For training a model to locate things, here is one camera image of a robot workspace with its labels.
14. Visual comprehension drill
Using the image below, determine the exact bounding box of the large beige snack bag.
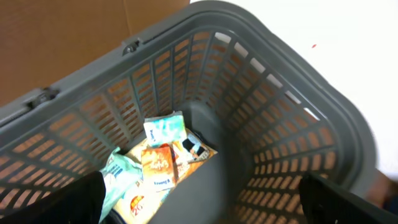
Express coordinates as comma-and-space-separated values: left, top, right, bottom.
112, 129, 217, 223

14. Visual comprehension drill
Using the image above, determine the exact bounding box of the teal white tissue pack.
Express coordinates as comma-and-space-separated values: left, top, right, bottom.
143, 111, 187, 147

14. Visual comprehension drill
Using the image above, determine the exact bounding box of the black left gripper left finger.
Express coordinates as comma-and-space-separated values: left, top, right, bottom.
1, 171, 106, 224

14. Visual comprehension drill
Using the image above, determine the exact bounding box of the orange tissue pack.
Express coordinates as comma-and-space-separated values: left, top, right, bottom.
141, 145, 175, 192

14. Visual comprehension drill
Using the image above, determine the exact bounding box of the grey plastic shopping basket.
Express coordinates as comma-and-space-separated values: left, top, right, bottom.
1, 1, 376, 223

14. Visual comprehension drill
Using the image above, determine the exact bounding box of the mint green wipes pack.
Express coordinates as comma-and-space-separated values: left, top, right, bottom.
99, 147, 142, 222

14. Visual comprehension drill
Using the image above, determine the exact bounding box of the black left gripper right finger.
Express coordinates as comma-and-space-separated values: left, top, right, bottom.
298, 172, 397, 224

